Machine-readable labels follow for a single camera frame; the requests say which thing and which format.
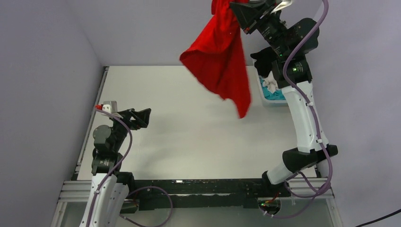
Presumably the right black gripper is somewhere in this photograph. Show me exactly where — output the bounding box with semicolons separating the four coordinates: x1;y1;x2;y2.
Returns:
230;0;291;59

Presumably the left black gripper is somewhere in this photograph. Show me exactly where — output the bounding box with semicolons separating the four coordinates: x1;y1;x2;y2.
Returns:
110;108;150;152

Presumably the red t shirt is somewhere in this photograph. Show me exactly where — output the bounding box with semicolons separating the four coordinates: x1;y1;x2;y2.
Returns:
179;0;251;118

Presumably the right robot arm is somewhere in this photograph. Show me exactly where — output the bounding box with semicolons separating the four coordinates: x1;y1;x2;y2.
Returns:
230;0;338;196

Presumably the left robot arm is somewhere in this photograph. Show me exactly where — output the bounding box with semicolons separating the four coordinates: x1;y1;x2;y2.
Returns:
79;105;151;227

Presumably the black t shirt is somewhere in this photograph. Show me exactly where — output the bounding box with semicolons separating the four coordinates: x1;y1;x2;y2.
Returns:
250;47;278;78

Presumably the white t shirt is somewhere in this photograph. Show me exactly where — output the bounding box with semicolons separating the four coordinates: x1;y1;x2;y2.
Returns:
262;71;279;94

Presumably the turquoise t shirt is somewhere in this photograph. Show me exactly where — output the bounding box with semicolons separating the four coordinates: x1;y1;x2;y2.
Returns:
260;79;286;101

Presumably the white laundry basket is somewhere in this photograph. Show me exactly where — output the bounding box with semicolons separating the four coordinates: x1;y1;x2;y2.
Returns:
255;69;288;108

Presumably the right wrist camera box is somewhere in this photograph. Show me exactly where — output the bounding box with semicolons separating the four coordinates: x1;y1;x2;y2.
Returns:
271;0;294;14

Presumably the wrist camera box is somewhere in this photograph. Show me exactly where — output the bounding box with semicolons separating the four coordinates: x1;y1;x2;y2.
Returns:
95;101;118;114
271;0;294;14

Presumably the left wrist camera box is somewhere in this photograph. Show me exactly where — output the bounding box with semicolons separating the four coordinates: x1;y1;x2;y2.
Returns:
95;101;118;114

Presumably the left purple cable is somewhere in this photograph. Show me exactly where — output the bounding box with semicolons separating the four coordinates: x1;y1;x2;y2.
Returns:
85;108;174;227

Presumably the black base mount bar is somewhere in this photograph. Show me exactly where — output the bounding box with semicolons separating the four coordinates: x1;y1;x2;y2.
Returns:
128;178;290;211

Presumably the black floor cable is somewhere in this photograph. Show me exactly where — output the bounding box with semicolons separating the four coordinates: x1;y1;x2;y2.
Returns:
355;209;401;227

